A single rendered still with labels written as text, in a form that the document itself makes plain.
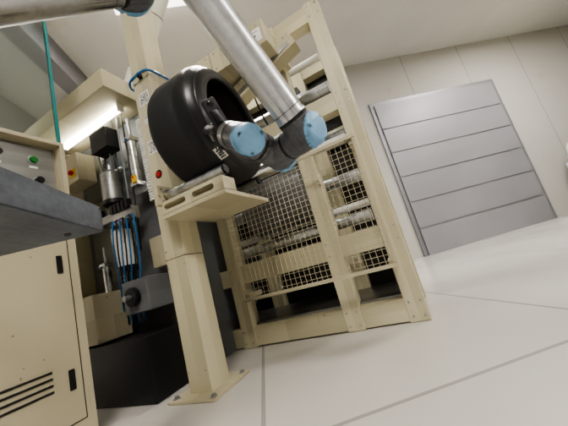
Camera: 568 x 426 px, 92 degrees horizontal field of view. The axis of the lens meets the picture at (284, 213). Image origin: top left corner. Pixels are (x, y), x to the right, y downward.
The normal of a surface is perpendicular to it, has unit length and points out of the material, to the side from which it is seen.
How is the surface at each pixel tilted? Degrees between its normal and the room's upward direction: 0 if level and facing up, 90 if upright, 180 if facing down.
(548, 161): 90
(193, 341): 90
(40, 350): 90
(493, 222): 90
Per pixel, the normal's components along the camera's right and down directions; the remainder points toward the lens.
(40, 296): 0.87, -0.32
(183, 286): -0.42, -0.06
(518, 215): 0.07, -0.22
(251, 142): 0.44, 0.29
